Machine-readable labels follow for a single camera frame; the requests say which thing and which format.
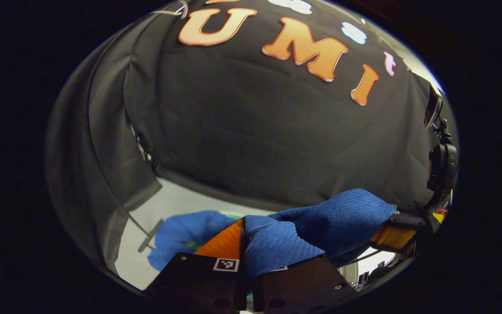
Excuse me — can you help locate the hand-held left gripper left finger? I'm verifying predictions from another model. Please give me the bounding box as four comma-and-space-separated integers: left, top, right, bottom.
144, 218, 249, 314

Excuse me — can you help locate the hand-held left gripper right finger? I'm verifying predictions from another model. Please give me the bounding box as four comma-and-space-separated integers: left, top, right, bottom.
251, 255, 357, 314

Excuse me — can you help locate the blue corduroy jacket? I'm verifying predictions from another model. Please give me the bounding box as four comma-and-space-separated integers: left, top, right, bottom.
147, 188, 397, 279

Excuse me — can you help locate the small white clothes hanger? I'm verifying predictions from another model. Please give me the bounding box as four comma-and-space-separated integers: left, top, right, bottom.
150, 0, 190, 19

